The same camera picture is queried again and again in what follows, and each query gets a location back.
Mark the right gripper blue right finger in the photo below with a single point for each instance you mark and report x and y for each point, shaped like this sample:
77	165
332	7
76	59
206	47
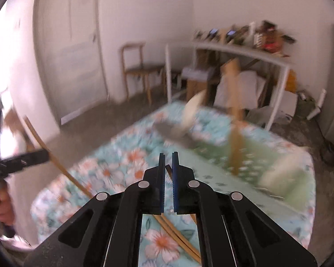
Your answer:
175	181

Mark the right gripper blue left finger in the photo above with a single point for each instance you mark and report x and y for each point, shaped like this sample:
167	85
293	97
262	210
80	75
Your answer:
161	182

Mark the metal spoon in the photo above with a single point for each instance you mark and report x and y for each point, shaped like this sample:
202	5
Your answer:
172	133

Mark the person left hand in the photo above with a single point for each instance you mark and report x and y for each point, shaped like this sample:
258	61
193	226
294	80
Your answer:
7	215

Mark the floral blue tablecloth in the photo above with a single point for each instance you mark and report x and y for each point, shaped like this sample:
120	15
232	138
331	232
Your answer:
117	226

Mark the white plastic spoon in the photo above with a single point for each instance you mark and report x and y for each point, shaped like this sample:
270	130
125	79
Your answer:
190	110
283	171

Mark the cardboard box on floor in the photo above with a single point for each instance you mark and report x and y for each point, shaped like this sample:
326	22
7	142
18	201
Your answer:
193	87

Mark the mint green utensil basket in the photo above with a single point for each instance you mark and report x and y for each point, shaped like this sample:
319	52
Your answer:
210	164

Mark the wooden chair black seat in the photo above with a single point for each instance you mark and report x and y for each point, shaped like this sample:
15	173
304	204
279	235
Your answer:
142	70

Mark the white pillow bag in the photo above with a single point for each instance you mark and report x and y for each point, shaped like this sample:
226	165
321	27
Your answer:
250	87

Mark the yellow plastic bag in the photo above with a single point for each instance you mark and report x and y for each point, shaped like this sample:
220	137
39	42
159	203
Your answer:
291	84

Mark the white door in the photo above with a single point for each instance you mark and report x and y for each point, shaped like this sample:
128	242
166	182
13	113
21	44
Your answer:
69	55

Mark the red bottle pack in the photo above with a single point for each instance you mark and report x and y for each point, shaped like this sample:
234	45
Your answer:
273	44

